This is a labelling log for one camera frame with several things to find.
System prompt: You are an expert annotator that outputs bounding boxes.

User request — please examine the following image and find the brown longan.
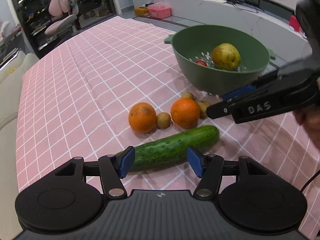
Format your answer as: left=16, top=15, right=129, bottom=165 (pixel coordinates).
left=156, top=112, right=171, bottom=129
left=197, top=101, right=211, bottom=118
left=181, top=92, right=196, bottom=101

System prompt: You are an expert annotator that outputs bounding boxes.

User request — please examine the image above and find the yellow-green pear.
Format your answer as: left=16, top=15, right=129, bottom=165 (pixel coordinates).
left=212, top=43, right=241, bottom=71

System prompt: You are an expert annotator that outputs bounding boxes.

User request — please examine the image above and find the green cucumber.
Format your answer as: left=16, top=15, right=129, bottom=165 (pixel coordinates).
left=130, top=125, right=220, bottom=172

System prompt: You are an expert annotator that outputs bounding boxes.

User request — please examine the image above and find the red cherry tomato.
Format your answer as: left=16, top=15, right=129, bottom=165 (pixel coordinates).
left=195, top=60, right=207, bottom=67

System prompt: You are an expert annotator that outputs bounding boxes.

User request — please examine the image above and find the spotted orange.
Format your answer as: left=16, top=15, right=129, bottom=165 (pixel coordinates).
left=128, top=102, right=157, bottom=133

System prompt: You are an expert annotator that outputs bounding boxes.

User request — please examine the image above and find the right hand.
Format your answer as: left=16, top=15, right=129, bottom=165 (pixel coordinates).
left=293, top=105, right=320, bottom=149

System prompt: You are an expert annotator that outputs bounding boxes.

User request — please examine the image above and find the white tv cabinet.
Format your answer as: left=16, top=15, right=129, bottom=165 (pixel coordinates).
left=133, top=0, right=312, bottom=62

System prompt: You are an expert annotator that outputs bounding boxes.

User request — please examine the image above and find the red box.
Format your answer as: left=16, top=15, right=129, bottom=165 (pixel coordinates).
left=289, top=15, right=302, bottom=33

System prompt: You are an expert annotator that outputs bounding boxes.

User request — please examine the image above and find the green colander bowl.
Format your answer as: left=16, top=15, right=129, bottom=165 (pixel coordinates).
left=164, top=25, right=276, bottom=96

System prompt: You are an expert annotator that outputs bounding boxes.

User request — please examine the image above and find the pink checkered tablecloth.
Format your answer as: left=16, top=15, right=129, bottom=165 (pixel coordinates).
left=15, top=17, right=319, bottom=239

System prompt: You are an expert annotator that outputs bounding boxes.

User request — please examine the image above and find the pink storage box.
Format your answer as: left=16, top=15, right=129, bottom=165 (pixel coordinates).
left=148, top=3, right=171, bottom=20

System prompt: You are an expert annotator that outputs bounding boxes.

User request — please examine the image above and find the orange box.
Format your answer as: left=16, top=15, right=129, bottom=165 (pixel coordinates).
left=134, top=7, right=149, bottom=17

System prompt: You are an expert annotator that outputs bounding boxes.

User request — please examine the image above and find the beige sofa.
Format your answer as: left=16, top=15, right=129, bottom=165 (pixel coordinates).
left=1, top=51, right=39, bottom=239

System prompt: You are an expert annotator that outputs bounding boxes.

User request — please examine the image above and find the pink office chair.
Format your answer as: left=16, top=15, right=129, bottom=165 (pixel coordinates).
left=45, top=0, right=79, bottom=36

